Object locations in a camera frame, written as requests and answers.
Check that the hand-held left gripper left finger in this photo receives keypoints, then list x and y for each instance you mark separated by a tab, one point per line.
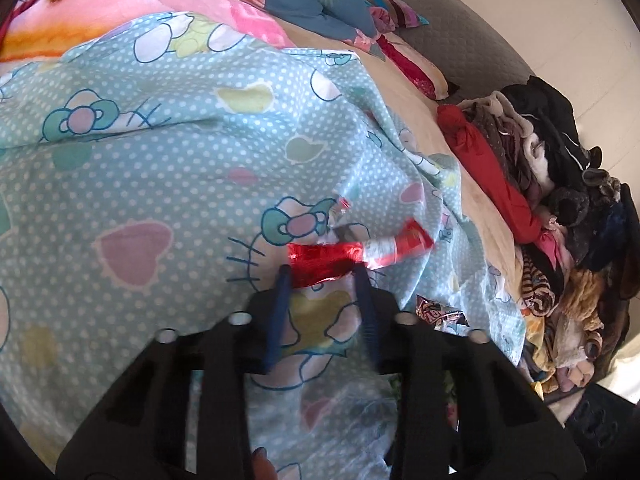
280	310

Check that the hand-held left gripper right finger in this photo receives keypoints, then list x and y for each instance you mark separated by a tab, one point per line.
367	310

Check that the red foil wrapper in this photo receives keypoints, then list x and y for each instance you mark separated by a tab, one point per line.
325	257

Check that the person's left hand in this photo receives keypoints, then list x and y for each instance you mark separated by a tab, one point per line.
263	465

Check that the dark printed wrapper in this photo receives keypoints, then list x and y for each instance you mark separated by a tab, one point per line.
440	315

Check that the small clear plastic scrap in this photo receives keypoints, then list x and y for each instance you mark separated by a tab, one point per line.
341	210

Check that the light blue cartoon bedsheet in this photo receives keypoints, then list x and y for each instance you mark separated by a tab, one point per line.
175	160

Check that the pile of clothes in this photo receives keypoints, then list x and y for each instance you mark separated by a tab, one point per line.
560	200

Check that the red and cream pillow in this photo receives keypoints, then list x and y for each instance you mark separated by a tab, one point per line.
415	67

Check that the purple striped cloth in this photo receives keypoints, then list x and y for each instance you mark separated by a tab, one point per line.
395	10

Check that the pink cartoon blanket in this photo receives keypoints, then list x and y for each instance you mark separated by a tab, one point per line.
150	0

